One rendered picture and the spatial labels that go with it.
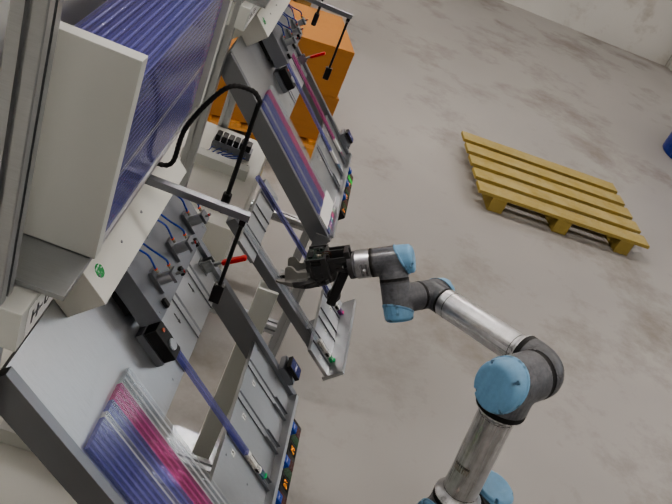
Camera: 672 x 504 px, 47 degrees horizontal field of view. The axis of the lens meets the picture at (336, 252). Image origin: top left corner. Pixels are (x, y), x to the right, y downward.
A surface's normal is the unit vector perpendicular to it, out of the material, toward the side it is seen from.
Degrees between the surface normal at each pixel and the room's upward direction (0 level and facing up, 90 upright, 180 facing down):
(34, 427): 90
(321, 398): 0
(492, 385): 83
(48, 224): 90
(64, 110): 90
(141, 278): 45
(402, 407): 0
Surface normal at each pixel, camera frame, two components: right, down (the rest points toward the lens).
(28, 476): 0.35, -0.77
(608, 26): -0.03, 0.56
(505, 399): -0.73, -0.02
